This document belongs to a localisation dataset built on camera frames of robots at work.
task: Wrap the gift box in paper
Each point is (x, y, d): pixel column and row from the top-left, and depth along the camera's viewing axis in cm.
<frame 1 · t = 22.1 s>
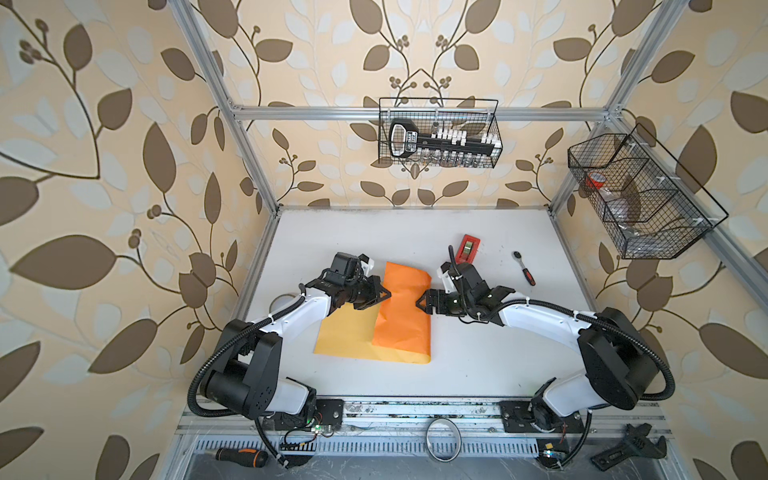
left hand: (393, 291, 84), fingers closed
right hand: (427, 307, 86), fingers open
yellow orange wrapping paper: (393, 329, 84), point 8 cm above the table
red tape dispenser: (467, 249, 102), point 8 cm above the table
ratchet wrench red handle: (517, 255, 107), point 2 cm above the table

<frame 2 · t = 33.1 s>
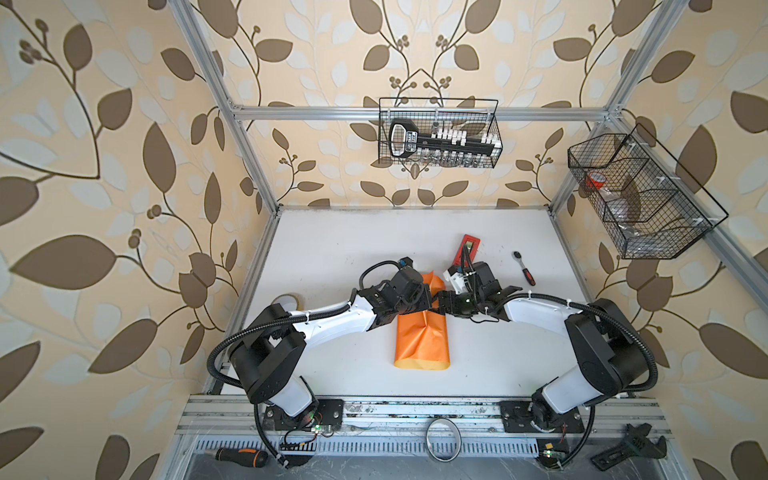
left hand: (439, 295, 82), fingers closed
right hand: (435, 311, 88), fingers open
yellow orange wrapping paper: (422, 337, 81), point 9 cm above the table
the other named things where they were.

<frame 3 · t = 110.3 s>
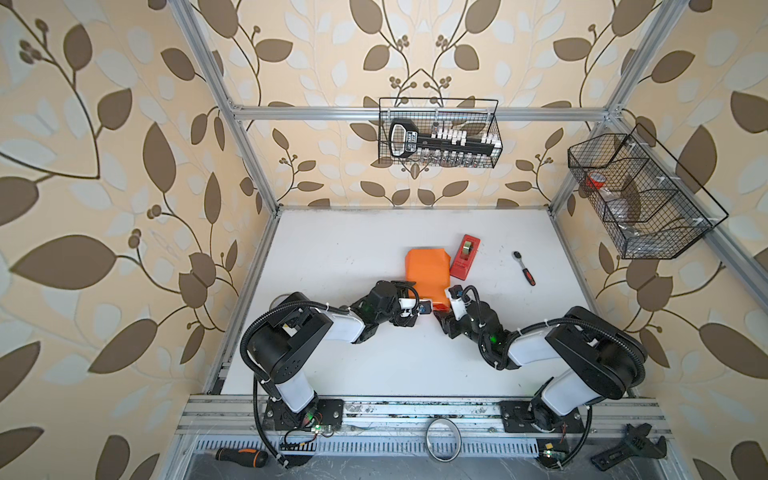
left hand: (416, 290, 90), fingers open
right hand: (443, 310, 91), fingers open
yellow orange wrapping paper: (430, 269, 98), point 6 cm above the table
the other named things where they were.

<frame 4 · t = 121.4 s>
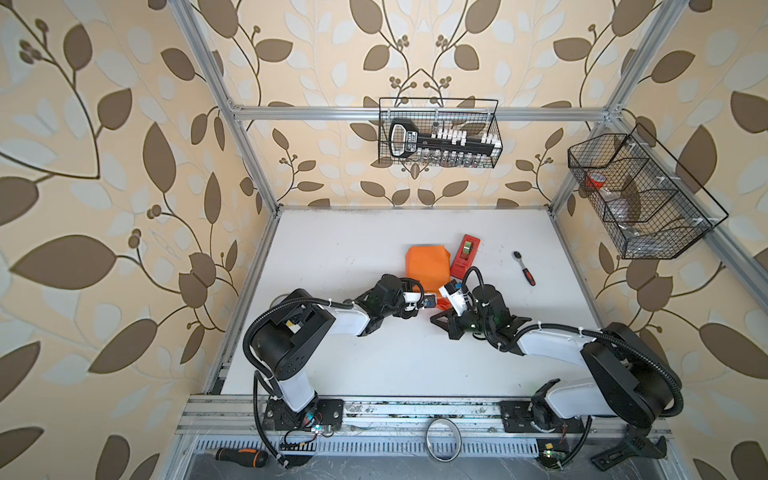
left hand: (417, 284, 91), fingers open
right hand: (433, 321, 85), fingers closed
the named things where they were.

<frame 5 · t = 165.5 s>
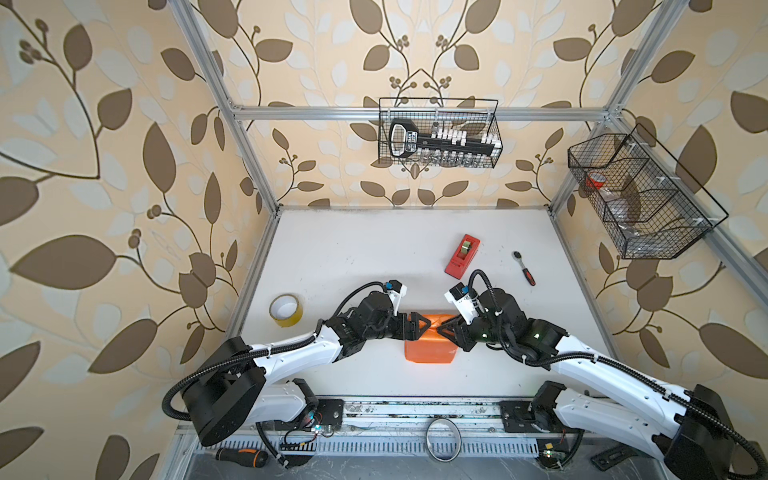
left hand: (423, 324, 79), fingers open
right hand: (442, 330, 76), fingers open
yellow orange wrapping paper: (433, 346, 77), point 12 cm above the table
the other named things where they were.

